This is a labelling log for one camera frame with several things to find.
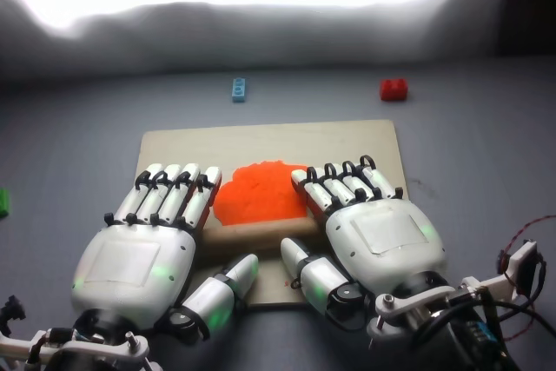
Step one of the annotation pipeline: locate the white backdrop sheet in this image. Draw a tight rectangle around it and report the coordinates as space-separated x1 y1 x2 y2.
0 0 556 83

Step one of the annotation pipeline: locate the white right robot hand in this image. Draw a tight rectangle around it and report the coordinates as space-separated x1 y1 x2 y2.
280 153 449 333

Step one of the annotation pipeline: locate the light wooden board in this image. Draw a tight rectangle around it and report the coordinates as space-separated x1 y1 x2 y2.
133 119 410 309

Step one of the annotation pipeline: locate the red toy brick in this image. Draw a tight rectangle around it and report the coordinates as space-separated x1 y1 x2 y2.
379 77 410 103

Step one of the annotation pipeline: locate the wooden rolling pin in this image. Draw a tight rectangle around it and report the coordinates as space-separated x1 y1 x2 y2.
200 218 321 262

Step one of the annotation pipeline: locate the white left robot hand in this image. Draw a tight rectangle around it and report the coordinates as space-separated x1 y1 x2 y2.
70 162 261 342

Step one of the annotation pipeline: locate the grey table cloth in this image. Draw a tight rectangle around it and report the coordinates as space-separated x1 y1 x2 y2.
0 56 556 371

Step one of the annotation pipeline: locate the orange clay dough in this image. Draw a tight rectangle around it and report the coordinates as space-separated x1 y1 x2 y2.
213 161 310 228

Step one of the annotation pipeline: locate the light blue toy brick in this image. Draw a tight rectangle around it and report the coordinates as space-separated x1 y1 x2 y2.
230 77 253 103

